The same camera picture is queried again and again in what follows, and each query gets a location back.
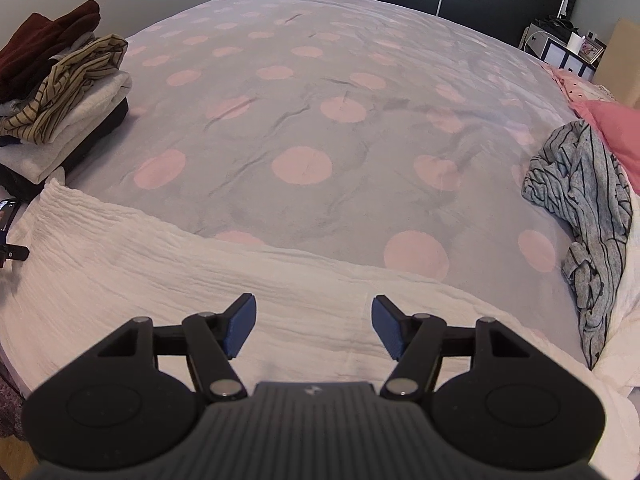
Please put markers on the pink pillow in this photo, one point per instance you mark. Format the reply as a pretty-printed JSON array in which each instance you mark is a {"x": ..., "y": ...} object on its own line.
[{"x": 619, "y": 126}]

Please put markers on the tan striped folded garment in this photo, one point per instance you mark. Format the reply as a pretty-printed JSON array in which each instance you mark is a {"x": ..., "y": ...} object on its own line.
[{"x": 67, "y": 83}]

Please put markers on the dark red folded garment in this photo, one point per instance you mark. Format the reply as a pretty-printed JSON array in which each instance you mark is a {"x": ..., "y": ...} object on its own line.
[{"x": 26, "y": 58}]

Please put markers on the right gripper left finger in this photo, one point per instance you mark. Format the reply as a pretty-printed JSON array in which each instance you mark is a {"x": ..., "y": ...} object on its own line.
[{"x": 208, "y": 341}]

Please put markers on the grey black-striped garment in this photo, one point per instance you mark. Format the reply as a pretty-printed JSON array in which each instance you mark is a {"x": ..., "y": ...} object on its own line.
[{"x": 575, "y": 177}]

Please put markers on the beige upholstered headboard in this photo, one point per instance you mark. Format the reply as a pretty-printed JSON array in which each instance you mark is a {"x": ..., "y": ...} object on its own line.
[{"x": 619, "y": 69}]

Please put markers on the grey pink-dotted bedspread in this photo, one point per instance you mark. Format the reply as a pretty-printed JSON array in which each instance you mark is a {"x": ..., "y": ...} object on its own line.
[{"x": 353, "y": 129}]

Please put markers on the white textured garment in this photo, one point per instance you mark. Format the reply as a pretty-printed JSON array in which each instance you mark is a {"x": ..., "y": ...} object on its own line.
[{"x": 93, "y": 265}]

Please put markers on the bedside shelf unit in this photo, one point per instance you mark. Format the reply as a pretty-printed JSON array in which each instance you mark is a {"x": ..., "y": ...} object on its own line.
[{"x": 556, "y": 42}]

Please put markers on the white folded garment in stack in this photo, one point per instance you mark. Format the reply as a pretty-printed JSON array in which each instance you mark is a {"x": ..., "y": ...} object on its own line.
[{"x": 37, "y": 162}]

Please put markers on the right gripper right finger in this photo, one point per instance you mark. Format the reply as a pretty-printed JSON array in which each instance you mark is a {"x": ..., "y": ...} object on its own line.
[{"x": 418, "y": 343}]

